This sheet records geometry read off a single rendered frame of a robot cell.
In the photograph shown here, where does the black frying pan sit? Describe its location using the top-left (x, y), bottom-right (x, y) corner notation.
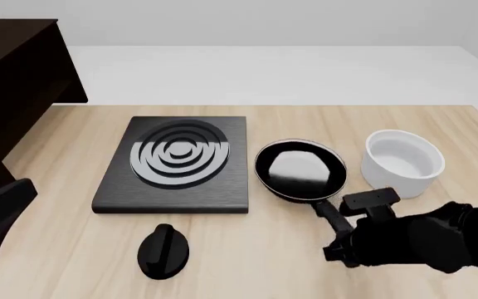
top-left (254, 138), bottom-right (354, 241)

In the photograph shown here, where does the dark wood cabinet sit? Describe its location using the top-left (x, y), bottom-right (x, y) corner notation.
top-left (0, 18), bottom-right (89, 196)

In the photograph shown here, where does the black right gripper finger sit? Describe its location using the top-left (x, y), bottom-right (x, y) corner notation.
top-left (322, 238), bottom-right (350, 264)

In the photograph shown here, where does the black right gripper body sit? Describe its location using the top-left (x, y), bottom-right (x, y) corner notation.
top-left (345, 217), bottom-right (394, 269)

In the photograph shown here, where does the round black stove knob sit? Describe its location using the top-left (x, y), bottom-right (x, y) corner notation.
top-left (137, 223), bottom-right (191, 281)

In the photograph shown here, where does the flat black stove plate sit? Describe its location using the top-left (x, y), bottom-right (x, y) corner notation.
top-left (91, 115), bottom-right (251, 216)

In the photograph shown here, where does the small black plate on stalk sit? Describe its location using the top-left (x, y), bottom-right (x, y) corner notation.
top-left (339, 186), bottom-right (402, 219)

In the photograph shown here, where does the white round pot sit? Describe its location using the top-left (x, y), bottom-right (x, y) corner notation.
top-left (360, 129), bottom-right (446, 200)

